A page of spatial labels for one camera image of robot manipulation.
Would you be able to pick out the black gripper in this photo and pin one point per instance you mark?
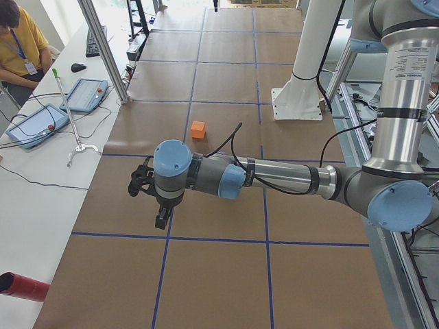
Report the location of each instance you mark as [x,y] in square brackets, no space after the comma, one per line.
[166,203]

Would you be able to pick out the orange foam block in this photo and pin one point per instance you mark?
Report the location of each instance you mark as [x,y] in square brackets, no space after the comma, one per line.
[198,129]

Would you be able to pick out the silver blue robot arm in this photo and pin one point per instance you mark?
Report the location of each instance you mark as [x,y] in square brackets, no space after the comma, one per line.
[176,169]

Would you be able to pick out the silver reacher grabber tool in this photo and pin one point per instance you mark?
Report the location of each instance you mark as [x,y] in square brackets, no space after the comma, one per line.
[80,145]

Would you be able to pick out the far blue teach pendant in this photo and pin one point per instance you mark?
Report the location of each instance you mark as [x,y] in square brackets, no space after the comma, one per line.
[86,95]

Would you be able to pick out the blue teach pendant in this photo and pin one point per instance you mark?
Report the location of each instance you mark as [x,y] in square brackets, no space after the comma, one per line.
[38,126]
[86,95]

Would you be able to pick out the brown paper table mat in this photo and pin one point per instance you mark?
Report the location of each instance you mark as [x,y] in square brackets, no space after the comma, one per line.
[263,259]

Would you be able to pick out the near blue teach pendant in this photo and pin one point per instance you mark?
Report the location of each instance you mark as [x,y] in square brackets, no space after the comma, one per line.
[38,126]

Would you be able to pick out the red cylinder tube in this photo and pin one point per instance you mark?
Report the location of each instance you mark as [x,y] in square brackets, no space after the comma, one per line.
[19,286]

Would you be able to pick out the black computer mouse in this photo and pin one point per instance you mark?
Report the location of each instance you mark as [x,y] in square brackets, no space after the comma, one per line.
[77,67]

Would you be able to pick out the black keyboard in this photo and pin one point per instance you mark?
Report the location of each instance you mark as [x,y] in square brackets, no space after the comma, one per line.
[92,49]

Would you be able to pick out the person in yellow shirt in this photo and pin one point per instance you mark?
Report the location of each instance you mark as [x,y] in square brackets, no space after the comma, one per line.
[25,54]

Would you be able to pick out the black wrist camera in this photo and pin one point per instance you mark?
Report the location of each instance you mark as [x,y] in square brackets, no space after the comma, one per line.
[142,179]

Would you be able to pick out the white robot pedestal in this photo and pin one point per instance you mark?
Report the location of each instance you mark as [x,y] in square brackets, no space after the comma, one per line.
[299,98]

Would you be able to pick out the aluminium frame post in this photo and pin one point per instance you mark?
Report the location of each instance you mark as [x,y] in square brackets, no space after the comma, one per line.
[94,24]

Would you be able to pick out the aluminium side frame rail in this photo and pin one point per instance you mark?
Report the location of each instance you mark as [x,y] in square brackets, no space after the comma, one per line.
[388,189]

